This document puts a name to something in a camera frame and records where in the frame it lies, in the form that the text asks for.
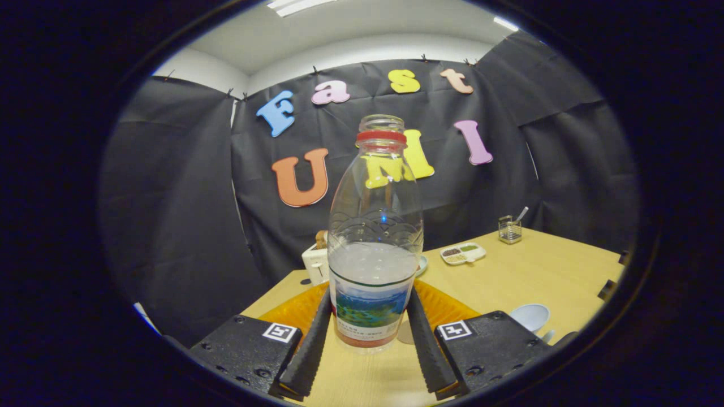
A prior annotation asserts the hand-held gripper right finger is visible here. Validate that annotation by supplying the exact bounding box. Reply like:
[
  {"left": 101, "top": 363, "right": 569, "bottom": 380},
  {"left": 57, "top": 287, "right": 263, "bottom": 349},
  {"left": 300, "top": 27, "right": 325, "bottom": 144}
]
[{"left": 406, "top": 283, "right": 552, "bottom": 401}]

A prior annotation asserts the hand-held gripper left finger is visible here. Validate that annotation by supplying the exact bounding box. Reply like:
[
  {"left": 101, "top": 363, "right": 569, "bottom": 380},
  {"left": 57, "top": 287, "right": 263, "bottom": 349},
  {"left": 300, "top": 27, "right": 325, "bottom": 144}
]
[{"left": 189, "top": 283, "right": 333, "bottom": 402}]

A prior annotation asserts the clear plastic juice bottle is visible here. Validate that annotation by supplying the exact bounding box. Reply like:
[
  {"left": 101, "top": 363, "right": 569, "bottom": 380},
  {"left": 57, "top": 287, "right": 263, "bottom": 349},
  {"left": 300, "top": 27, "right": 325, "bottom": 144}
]
[{"left": 327, "top": 114, "right": 424, "bottom": 354}]

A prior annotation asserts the white cup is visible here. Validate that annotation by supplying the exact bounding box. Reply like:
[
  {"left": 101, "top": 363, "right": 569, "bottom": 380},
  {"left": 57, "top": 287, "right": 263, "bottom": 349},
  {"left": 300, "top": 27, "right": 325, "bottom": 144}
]
[{"left": 509, "top": 304, "right": 556, "bottom": 344}]

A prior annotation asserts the white toaster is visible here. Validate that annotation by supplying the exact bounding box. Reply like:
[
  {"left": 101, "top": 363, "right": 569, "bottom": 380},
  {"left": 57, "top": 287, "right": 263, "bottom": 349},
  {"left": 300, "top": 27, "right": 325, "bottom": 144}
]
[{"left": 301, "top": 240, "right": 331, "bottom": 286}]

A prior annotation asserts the white divided dish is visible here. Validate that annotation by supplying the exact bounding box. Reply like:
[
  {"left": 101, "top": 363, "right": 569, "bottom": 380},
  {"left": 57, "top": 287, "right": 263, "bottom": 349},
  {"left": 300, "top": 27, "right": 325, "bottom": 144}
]
[{"left": 440, "top": 242, "right": 487, "bottom": 266}]

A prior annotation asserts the wooden table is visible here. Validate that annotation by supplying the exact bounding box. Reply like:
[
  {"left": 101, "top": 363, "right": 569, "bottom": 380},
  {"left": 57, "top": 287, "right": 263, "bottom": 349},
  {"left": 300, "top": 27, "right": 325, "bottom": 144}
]
[{"left": 240, "top": 227, "right": 626, "bottom": 405}]

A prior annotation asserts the long ceiling light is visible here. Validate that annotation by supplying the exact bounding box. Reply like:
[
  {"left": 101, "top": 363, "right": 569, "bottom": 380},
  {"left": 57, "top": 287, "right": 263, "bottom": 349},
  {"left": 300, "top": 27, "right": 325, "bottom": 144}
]
[{"left": 267, "top": 0, "right": 340, "bottom": 18}]

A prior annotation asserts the metal wire mesh holder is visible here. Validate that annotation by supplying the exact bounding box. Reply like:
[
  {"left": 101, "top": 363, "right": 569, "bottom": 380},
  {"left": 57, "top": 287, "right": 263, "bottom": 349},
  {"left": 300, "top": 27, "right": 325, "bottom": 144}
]
[{"left": 498, "top": 215, "right": 523, "bottom": 245}]

